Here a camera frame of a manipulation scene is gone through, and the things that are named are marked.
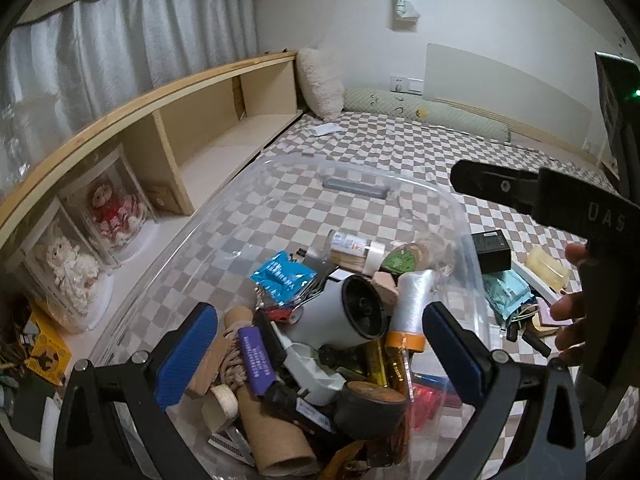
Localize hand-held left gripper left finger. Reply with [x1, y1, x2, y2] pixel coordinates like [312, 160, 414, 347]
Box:
[52, 302, 221, 480]

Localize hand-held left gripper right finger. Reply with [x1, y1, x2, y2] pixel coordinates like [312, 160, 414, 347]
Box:
[422, 301, 587, 480]

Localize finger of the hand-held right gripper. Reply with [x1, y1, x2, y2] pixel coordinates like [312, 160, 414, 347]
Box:
[449, 159, 542, 212]

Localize clear plastic container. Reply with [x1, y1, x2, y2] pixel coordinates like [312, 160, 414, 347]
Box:
[92, 152, 493, 480]

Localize person's right hand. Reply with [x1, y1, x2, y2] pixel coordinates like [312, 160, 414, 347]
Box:
[550, 242, 590, 366]

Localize wooden block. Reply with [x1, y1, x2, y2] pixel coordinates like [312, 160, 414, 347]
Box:
[186, 332, 231, 397]

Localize beige twine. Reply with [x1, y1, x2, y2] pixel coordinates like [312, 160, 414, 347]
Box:
[215, 325, 251, 386]

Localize red packets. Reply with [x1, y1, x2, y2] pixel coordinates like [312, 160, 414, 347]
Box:
[410, 375, 463, 431]

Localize small cream tape roll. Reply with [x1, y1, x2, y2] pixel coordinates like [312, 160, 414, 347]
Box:
[202, 384, 238, 431]

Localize black keys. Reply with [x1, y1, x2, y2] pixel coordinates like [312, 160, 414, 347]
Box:
[502, 310, 531, 343]

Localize masking film roll orange tape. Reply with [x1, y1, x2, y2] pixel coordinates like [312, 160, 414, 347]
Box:
[385, 269, 436, 353]

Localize yellow translucent box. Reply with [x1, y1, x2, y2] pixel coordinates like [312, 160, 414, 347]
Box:
[525, 245, 571, 291]

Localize purple battery cylinder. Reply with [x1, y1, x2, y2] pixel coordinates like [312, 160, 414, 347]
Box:
[237, 326, 277, 397]

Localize black box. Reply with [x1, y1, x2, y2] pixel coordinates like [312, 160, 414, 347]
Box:
[472, 230, 513, 275]

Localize gold packet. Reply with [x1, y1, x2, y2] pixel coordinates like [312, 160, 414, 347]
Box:
[362, 345, 408, 391]

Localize wooden bed headboard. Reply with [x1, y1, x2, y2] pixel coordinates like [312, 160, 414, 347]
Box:
[510, 122, 601, 161]

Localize green bolster pillow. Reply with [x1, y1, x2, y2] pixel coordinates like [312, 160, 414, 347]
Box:
[342, 87, 513, 142]

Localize teal packet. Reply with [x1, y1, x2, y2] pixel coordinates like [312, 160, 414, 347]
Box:
[482, 270, 531, 322]

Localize long white box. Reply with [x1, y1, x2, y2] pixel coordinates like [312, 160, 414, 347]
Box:
[510, 260, 561, 307]

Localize beige makeup sponge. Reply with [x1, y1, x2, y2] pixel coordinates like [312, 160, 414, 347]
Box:
[372, 270, 401, 306]

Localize pink card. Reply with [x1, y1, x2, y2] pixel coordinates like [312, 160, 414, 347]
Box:
[530, 302, 558, 326]

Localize black tape roll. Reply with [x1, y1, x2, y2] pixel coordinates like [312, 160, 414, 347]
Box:
[334, 381, 408, 443]

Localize round green frog badge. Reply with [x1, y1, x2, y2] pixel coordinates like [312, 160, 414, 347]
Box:
[381, 242, 432, 277]

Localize blue packet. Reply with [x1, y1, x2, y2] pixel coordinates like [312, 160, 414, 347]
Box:
[248, 251, 318, 308]

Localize white plug adapter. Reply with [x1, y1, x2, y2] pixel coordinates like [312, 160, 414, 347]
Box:
[277, 335, 346, 406]

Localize long cardboard tube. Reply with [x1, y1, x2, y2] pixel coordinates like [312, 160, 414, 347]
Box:
[222, 306, 319, 478]

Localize white cylinder black end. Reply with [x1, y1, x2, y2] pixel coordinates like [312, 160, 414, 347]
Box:
[295, 274, 391, 353]

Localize yellow cardboard box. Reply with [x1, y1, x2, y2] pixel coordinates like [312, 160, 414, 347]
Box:
[22, 305, 73, 386]

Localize white fluffy doll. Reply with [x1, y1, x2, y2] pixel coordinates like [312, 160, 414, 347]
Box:
[45, 232, 101, 316]

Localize toothpick jar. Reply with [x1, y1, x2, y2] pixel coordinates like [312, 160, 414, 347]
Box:
[326, 228, 387, 277]

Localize doll in red dress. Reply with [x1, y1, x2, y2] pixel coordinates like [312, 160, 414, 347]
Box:
[87, 180, 148, 241]

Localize clear doll display case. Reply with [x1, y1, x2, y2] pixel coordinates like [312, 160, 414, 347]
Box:
[20, 200, 116, 336]
[60, 142, 158, 266]

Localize fluffy white pillow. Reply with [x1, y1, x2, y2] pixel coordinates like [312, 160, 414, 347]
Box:
[296, 47, 346, 120]

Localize wooden shelf unit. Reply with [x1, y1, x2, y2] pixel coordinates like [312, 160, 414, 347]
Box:
[0, 50, 306, 341]

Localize grey curtain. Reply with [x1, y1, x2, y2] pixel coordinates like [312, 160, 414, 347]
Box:
[0, 0, 261, 196]

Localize white wall socket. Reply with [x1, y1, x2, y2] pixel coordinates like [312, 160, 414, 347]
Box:
[389, 75, 425, 96]

